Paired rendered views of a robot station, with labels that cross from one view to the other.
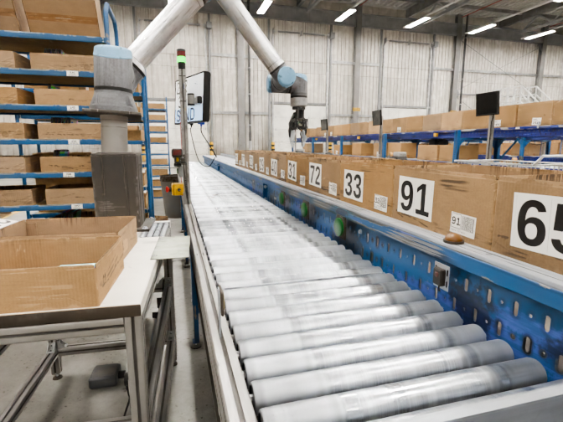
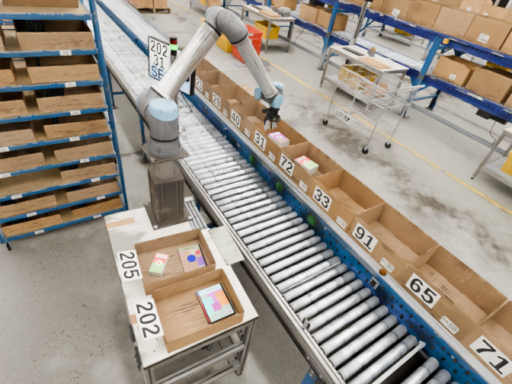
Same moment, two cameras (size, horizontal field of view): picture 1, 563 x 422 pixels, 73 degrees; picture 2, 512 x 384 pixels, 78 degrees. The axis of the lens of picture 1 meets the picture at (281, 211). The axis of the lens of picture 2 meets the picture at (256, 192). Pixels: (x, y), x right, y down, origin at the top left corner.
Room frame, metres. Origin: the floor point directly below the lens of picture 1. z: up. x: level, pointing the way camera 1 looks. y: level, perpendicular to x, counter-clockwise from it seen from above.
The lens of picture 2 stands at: (0.08, 0.78, 2.27)
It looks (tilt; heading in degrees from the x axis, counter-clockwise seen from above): 39 degrees down; 337
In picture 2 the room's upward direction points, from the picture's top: 10 degrees clockwise
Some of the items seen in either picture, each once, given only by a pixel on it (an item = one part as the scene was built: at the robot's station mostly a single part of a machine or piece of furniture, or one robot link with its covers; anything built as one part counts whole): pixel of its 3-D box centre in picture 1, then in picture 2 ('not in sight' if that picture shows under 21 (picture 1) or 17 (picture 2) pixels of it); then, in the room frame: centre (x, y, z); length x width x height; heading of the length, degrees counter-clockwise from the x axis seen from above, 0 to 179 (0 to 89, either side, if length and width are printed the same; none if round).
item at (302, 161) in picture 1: (320, 171); (279, 141); (2.15, -0.22, 0.96); 0.39 x 0.29 x 0.17; 16
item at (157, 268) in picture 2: not in sight; (158, 264); (1.22, 0.80, 0.77); 0.13 x 0.07 x 0.04; 159
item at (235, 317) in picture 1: (330, 310); (331, 299); (0.85, -0.12, 0.72); 0.52 x 0.05 x 0.05; 106
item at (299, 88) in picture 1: (298, 85); (276, 91); (2.09, -0.09, 1.42); 0.10 x 0.09 x 0.12; 106
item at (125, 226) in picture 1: (69, 239); (174, 259); (1.22, 0.71, 0.80); 0.38 x 0.28 x 0.10; 100
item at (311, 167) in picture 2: not in sight; (305, 165); (1.85, -0.34, 0.92); 0.16 x 0.11 x 0.07; 24
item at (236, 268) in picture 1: (290, 268); (296, 257); (1.16, -0.03, 0.72); 0.52 x 0.05 x 0.05; 106
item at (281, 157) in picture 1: (298, 167); (254, 120); (2.53, -0.11, 0.97); 0.39 x 0.29 x 0.17; 16
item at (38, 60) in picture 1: (74, 68); (54, 33); (2.52, 1.31, 1.59); 0.40 x 0.30 x 0.10; 106
